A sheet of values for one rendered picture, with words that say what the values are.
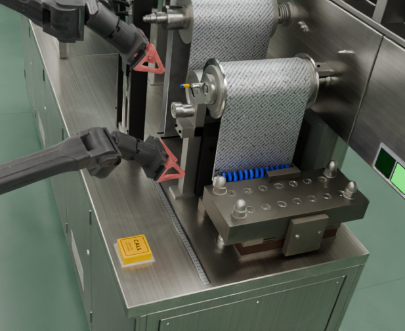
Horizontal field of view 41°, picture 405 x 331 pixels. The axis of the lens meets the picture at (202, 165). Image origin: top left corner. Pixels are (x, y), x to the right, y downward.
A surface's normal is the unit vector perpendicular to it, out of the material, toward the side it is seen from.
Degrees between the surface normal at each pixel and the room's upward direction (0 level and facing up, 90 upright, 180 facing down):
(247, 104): 90
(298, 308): 90
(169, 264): 0
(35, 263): 0
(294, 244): 90
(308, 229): 90
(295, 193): 0
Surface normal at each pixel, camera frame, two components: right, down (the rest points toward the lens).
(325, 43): -0.92, 0.13
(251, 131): 0.37, 0.57
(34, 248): 0.11, -0.81
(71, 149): 0.28, -0.47
